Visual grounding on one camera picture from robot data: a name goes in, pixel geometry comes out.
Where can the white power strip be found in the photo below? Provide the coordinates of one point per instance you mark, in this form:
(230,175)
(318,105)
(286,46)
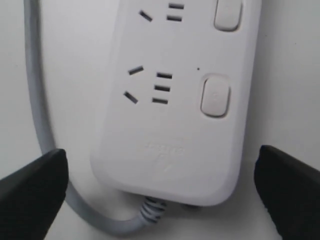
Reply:
(173,113)

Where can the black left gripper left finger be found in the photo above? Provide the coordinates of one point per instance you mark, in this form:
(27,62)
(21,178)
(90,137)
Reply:
(31,197)

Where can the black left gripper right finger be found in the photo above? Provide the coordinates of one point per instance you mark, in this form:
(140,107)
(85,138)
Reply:
(290,192)

